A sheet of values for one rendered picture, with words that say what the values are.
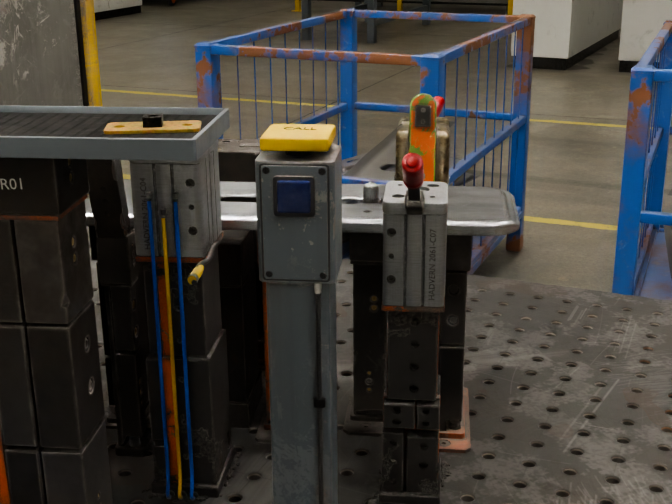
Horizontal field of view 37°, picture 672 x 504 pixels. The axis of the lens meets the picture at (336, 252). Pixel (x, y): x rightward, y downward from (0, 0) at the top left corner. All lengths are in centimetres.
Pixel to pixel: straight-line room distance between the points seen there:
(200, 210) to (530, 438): 54
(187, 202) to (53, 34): 379
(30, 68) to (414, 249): 378
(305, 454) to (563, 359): 66
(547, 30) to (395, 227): 793
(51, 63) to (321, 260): 399
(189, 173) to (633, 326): 88
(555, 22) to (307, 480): 806
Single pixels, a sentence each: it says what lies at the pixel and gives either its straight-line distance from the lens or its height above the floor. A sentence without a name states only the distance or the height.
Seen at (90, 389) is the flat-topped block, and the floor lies 89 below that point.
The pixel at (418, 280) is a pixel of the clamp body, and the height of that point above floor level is 97.
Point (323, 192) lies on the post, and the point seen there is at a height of 111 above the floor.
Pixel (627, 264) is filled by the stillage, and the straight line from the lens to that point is 284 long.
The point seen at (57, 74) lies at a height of 62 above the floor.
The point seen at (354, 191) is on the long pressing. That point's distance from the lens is 129.
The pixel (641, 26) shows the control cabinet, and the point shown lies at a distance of 884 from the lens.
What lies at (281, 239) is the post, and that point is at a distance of 88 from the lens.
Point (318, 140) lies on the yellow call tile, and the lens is 86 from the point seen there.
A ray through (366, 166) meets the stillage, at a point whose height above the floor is 51.
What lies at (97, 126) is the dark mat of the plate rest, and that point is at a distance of 94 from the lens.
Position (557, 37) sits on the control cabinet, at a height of 27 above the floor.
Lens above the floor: 135
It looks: 19 degrees down
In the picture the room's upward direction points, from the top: straight up
